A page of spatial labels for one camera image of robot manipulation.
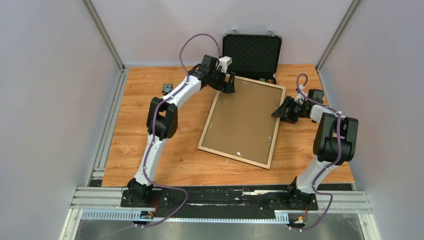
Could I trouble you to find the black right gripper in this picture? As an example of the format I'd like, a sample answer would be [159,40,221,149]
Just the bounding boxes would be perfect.
[271,96,306,124]

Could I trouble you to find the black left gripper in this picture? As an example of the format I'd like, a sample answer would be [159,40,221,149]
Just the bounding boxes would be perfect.
[210,68,237,96]

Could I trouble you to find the light wooden picture frame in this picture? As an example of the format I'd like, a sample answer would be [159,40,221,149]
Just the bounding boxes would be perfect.
[197,75,287,170]

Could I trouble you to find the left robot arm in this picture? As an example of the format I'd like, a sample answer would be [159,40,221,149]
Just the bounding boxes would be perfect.
[127,54,235,207]

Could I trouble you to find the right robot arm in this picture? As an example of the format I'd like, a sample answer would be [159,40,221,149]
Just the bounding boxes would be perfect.
[272,89,359,209]

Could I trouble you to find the black poker chip case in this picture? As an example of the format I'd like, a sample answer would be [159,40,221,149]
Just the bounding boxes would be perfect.
[222,34,283,84]

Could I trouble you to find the small blue owl toy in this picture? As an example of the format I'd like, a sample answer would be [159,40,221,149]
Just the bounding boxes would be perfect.
[162,83,173,96]

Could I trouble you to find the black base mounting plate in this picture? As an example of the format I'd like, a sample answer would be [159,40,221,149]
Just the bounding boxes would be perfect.
[120,185,318,220]

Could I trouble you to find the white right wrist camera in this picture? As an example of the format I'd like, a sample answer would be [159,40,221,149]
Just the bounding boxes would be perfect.
[294,85,306,104]

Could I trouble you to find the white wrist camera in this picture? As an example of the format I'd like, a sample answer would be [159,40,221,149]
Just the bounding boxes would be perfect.
[294,85,306,104]
[217,56,232,74]

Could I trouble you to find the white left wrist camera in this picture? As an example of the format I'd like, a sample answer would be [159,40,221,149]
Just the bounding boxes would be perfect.
[217,56,232,74]

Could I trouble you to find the aluminium front rail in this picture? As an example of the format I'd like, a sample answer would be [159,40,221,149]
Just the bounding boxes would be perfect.
[70,185,372,224]

